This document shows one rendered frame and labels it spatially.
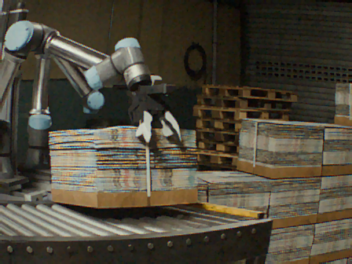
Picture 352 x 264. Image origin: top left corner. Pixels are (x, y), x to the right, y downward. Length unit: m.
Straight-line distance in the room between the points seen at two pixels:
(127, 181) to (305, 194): 1.22
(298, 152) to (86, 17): 7.65
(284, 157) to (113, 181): 1.13
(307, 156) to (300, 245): 0.43
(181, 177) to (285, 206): 0.95
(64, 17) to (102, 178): 8.24
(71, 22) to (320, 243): 7.61
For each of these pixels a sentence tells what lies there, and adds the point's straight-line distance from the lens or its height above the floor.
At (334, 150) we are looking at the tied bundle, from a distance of 3.15.
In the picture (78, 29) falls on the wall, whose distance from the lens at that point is 10.33.
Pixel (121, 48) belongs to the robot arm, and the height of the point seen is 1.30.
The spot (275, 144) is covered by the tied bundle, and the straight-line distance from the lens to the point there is 2.98.
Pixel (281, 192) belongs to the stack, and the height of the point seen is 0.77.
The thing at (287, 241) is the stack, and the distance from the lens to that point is 3.09.
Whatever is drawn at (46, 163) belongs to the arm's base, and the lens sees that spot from 3.02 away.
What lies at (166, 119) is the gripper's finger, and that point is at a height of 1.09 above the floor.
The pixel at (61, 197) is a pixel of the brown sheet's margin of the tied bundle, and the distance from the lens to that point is 2.18.
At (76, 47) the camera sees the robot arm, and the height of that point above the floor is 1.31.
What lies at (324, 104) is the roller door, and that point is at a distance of 10.93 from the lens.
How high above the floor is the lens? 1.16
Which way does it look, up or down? 3 degrees down
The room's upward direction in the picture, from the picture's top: 3 degrees clockwise
